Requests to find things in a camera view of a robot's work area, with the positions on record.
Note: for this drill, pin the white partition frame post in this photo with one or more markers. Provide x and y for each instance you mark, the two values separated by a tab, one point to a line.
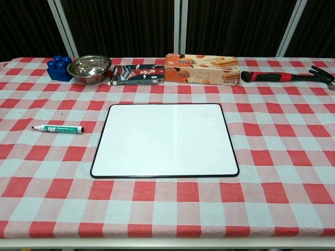
290	26
180	26
62	28

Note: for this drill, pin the red white checkered tablecloth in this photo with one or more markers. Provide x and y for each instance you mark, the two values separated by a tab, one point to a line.
167	204

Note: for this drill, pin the orange egg roll biscuit box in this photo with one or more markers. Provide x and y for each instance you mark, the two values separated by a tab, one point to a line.
199	73

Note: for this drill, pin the blue studded building block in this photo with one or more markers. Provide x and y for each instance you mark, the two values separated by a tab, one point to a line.
56	74

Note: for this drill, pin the stainless steel bowl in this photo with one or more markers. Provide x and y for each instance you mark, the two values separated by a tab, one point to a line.
89	68

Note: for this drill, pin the dark flat printed carton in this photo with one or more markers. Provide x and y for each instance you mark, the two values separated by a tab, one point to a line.
136	73

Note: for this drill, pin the white board with black rim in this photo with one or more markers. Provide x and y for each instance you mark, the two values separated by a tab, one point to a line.
167	141

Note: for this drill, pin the dark corrugated partition panel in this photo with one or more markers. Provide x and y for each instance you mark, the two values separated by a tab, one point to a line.
117	26
235	26
316	28
23	26

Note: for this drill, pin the green marker pen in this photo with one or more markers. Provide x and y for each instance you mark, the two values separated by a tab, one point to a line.
60	129

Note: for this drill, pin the red black claw hammer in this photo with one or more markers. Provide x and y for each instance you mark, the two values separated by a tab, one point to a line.
261	76

